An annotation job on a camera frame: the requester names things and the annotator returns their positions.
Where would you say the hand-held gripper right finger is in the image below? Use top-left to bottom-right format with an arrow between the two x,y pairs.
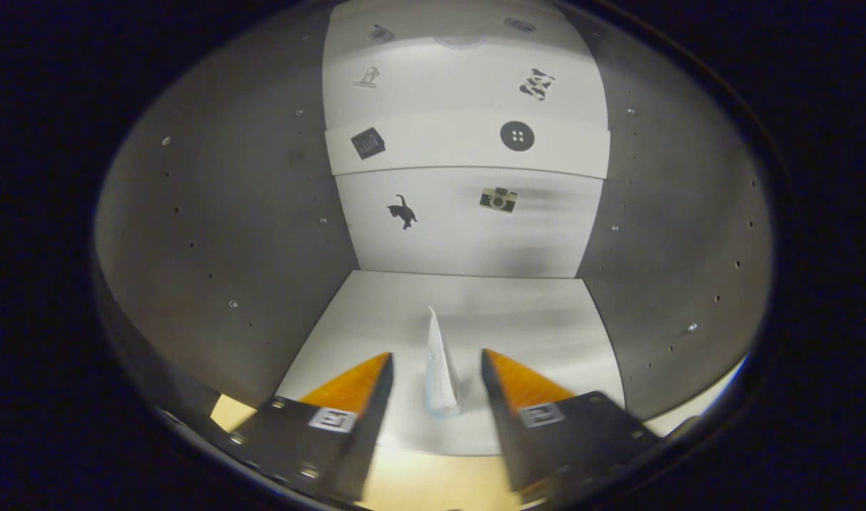
481,348 -> 661,498

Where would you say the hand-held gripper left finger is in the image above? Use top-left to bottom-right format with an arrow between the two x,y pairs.
227,351 -> 395,501

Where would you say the white blue triangular packet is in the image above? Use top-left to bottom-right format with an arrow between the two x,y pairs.
424,307 -> 461,418

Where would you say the dark grey cabinet body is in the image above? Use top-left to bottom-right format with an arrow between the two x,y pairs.
96,0 -> 774,458

